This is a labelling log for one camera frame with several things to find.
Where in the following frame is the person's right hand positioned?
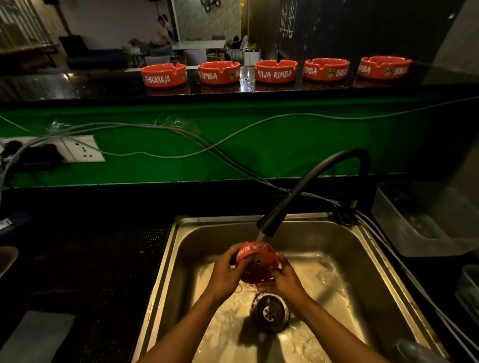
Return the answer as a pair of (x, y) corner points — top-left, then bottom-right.
(256, 253), (310, 308)

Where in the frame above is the person's left hand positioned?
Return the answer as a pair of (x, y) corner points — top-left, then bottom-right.
(207, 242), (253, 304)

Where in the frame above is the wet red ashtray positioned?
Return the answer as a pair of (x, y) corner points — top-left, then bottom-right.
(235, 242), (280, 284)

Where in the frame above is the person's left forearm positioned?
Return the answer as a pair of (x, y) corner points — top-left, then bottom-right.
(138, 293), (226, 363)

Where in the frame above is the person's right forearm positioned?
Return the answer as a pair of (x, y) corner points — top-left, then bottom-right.
(288, 293), (390, 363)

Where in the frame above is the metal sink drain strainer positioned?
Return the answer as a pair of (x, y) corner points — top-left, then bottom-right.
(251, 293), (290, 333)

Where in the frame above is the stainless steel sink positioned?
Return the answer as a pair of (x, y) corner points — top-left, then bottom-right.
(132, 212), (450, 363)

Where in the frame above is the black pull-down faucet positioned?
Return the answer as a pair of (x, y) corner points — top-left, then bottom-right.
(257, 148), (372, 238)

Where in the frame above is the clear plastic container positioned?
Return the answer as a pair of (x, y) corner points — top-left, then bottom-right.
(371, 182), (479, 258)

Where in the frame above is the grey bowl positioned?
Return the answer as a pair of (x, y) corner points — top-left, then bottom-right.
(396, 339), (448, 363)

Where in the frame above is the dish rack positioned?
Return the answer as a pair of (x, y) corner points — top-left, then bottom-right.
(226, 35), (248, 62)

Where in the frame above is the grey cloth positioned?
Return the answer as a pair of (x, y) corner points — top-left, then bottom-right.
(0, 310), (76, 363)

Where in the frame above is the white dining table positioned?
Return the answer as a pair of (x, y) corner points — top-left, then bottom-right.
(171, 40), (227, 51)

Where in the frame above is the black power adapter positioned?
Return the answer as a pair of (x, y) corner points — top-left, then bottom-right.
(1, 141), (63, 173)

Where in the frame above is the dark blue sofa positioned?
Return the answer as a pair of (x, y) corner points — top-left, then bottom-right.
(59, 35), (128, 70)

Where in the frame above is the bundle of grey cables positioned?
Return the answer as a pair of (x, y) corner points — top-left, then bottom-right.
(0, 114), (479, 361)

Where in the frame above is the grey cable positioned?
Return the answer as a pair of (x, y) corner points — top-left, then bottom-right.
(73, 96), (479, 159)

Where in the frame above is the white wall power socket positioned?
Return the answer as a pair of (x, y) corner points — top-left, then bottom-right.
(0, 135), (106, 164)

